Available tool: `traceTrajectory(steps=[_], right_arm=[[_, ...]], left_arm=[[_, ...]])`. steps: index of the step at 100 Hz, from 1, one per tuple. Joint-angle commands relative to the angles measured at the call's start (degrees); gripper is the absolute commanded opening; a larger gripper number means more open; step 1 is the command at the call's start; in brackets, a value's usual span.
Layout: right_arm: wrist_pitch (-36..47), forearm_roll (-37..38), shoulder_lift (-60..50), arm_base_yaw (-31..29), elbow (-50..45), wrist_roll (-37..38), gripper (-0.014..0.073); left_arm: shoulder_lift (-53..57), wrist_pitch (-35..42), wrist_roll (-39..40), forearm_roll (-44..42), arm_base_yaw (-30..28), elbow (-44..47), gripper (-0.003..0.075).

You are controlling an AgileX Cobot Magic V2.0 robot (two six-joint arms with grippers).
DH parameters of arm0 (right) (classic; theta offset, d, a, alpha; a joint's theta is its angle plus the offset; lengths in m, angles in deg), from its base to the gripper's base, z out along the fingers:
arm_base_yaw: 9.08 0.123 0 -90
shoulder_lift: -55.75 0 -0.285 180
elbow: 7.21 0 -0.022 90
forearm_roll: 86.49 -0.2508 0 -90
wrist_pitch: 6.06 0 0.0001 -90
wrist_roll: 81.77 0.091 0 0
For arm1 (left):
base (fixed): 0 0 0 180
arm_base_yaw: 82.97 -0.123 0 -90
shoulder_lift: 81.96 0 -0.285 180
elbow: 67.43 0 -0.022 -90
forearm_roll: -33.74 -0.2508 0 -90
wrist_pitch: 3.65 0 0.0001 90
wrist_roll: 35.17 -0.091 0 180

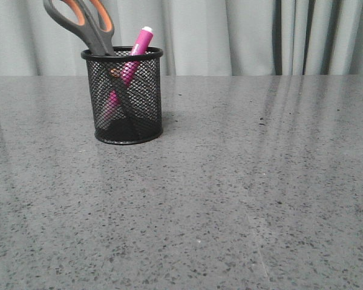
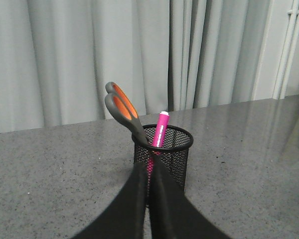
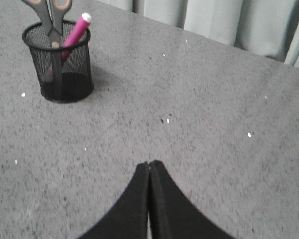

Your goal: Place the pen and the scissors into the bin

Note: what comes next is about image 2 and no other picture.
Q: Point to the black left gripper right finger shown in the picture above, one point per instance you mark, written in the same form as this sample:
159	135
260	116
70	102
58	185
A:
172	216

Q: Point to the grey orange scissors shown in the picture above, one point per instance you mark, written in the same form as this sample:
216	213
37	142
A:
123	111

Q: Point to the black mesh pen bin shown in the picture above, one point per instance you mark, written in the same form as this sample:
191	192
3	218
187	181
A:
173	154

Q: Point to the white wall pipe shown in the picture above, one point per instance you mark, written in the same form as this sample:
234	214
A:
288	52

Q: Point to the pink highlighter pen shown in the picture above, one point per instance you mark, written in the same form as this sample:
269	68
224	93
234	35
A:
160	129

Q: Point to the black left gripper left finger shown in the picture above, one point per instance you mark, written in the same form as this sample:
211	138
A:
124	217

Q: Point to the grey curtain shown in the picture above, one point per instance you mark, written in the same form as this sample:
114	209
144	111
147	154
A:
57	55

